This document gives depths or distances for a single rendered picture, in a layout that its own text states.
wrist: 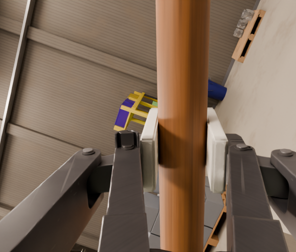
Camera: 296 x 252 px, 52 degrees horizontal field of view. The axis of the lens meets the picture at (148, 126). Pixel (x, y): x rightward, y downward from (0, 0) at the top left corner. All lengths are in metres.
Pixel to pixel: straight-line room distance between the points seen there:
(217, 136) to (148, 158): 0.04
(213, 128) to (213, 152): 0.02
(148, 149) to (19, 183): 9.79
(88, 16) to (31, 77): 2.24
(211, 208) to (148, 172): 4.43
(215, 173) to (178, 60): 0.06
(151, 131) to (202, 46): 0.05
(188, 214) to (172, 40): 0.11
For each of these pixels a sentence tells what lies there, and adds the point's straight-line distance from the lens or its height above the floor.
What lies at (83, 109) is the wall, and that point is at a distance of 8.42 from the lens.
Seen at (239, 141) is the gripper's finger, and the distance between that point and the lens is 0.18.
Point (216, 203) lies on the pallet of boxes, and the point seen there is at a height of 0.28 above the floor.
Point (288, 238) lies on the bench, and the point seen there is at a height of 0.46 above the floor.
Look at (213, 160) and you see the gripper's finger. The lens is 0.16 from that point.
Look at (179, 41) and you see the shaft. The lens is 0.17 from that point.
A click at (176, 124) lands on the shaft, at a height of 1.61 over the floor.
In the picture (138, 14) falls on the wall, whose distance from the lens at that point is 7.95.
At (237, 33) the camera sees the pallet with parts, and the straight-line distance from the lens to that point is 7.63.
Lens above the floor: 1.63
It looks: 1 degrees down
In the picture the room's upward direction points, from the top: 71 degrees counter-clockwise
